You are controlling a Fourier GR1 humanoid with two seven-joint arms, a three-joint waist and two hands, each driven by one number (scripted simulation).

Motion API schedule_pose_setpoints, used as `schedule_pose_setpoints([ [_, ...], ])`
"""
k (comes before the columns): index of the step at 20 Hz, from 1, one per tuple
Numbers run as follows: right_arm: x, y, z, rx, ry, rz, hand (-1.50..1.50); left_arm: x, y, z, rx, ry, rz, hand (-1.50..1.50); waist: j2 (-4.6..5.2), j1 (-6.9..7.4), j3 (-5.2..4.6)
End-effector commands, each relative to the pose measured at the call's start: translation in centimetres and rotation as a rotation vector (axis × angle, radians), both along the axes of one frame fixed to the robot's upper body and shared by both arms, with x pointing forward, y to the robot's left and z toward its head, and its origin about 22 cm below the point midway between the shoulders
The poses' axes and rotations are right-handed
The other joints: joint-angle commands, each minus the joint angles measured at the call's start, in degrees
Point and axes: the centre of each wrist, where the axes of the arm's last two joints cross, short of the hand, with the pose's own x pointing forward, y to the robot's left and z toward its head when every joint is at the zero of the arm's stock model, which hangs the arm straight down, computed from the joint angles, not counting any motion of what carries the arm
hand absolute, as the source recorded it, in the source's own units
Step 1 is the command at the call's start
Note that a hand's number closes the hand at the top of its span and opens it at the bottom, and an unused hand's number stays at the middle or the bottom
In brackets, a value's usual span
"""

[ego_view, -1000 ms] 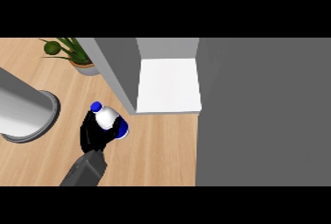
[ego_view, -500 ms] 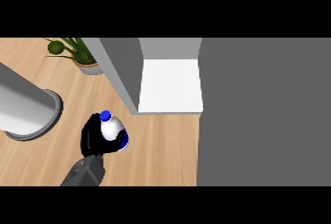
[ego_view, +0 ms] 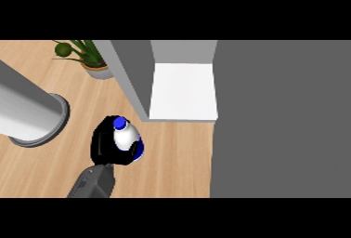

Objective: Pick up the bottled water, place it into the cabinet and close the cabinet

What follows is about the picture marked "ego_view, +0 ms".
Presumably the large grey white cylinder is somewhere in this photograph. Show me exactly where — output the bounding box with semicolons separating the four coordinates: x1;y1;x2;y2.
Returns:
0;59;72;148

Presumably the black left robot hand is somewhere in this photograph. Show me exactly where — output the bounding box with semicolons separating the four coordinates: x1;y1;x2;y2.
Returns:
89;115;144;166

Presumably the grey open cabinet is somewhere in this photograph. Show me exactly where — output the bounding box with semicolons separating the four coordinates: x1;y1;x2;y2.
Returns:
92;40;220;123

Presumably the flat dark grey cabinet door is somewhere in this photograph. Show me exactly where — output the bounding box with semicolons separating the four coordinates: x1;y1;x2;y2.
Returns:
209;40;351;199

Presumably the white bottle with blue cap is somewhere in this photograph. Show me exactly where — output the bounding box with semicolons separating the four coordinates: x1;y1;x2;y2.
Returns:
111;116;147;163

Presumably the potted green plant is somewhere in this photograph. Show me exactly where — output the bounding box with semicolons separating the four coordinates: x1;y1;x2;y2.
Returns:
51;40;116;81

